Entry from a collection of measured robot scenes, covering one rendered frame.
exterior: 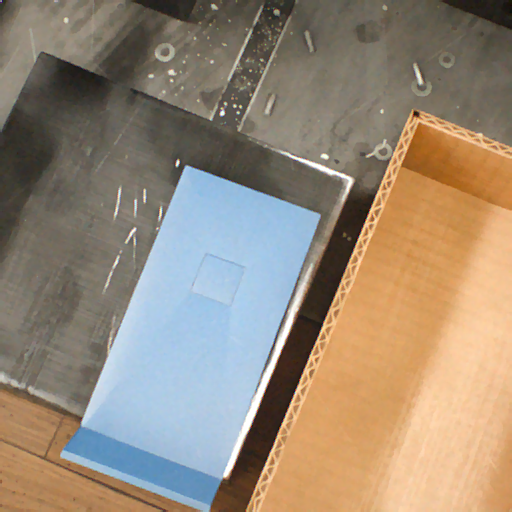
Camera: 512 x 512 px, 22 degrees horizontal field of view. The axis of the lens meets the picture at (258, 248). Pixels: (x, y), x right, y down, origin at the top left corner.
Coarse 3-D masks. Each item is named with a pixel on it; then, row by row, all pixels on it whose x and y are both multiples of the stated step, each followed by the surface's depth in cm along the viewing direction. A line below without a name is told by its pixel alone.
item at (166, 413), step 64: (192, 192) 65; (256, 192) 65; (192, 256) 64; (256, 256) 65; (128, 320) 64; (192, 320) 64; (256, 320) 64; (128, 384) 63; (192, 384) 63; (256, 384) 63; (64, 448) 60; (128, 448) 62; (192, 448) 62
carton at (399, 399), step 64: (448, 128) 62; (384, 192) 61; (448, 192) 68; (384, 256) 67; (448, 256) 67; (384, 320) 66; (448, 320) 66; (320, 384) 65; (384, 384) 65; (448, 384) 65; (320, 448) 64; (384, 448) 64; (448, 448) 65
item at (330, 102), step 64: (64, 0) 70; (128, 0) 70; (256, 0) 71; (320, 0) 71; (384, 0) 71; (0, 64) 69; (128, 64) 69; (192, 64) 70; (256, 64) 70; (320, 64) 70; (384, 64) 70; (0, 128) 68; (256, 128) 69; (320, 128) 69; (384, 128) 69; (320, 320) 66
